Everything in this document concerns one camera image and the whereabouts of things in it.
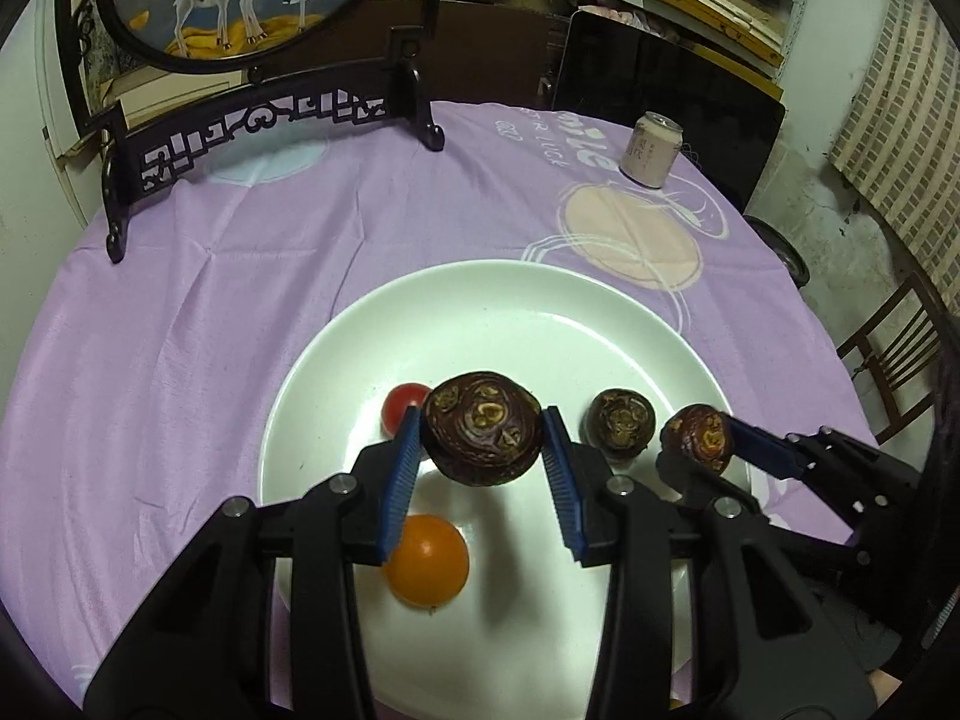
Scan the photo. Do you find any small brown water chestnut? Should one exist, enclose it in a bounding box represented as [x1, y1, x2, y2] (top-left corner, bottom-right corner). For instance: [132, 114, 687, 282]
[586, 388, 658, 460]
[660, 403, 734, 478]

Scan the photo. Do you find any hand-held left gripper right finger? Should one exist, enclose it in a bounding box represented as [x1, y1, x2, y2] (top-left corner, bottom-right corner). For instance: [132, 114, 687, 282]
[543, 405, 880, 720]

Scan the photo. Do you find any orange round tomato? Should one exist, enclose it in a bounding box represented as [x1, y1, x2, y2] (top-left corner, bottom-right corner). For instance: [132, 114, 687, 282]
[382, 514, 471, 610]

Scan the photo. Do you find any red cherry tomato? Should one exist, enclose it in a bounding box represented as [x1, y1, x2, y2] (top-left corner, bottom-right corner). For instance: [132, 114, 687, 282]
[382, 382, 430, 436]

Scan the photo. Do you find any large brown water chestnut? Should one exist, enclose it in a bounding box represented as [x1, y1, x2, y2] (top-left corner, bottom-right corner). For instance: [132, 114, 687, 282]
[420, 371, 544, 485]

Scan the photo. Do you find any white round plate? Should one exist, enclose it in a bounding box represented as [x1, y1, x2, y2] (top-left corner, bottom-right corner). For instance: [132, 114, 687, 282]
[257, 260, 751, 720]

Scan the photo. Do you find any wooden chair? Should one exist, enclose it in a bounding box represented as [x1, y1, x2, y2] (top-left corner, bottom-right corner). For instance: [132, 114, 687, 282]
[835, 270, 947, 448]

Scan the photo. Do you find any black glossy panel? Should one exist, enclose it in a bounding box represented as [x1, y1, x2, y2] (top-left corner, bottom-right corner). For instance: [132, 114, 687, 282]
[551, 9, 787, 215]

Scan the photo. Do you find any pale drink can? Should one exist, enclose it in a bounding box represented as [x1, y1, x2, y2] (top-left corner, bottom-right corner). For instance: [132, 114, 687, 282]
[619, 111, 684, 189]

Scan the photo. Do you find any black round wheel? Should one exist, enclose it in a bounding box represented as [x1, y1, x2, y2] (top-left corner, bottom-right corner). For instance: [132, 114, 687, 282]
[742, 214, 812, 290]

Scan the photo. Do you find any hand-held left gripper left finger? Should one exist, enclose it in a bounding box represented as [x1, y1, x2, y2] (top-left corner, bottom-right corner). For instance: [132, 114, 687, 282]
[82, 405, 422, 720]

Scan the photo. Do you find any purple printed tablecloth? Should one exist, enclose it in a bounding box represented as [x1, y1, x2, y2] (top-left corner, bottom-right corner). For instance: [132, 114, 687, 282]
[0, 100, 880, 720]

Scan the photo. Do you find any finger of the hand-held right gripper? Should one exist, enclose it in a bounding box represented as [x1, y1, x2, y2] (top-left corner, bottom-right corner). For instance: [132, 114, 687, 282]
[656, 450, 871, 567]
[726, 414, 925, 518]

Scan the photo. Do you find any deer painting screen black stand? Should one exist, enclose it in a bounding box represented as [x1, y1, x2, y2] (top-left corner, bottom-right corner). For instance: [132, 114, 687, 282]
[56, 0, 449, 265]

